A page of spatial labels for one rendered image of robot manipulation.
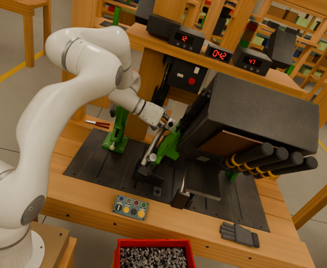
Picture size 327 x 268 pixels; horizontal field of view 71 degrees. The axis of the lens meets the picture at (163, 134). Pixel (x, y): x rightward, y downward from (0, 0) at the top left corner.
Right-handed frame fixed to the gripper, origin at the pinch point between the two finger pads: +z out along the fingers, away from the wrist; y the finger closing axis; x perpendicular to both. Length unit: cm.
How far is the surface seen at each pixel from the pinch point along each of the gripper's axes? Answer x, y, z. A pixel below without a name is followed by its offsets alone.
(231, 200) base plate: 6, -18, 55
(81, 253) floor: 76, -100, 5
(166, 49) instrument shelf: -9.5, 27.9, -19.3
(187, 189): -19.1, -24.3, 15.6
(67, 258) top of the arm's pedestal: -12, -69, -14
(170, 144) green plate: -8.9, -9.6, 3.4
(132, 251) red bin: -13, -57, 9
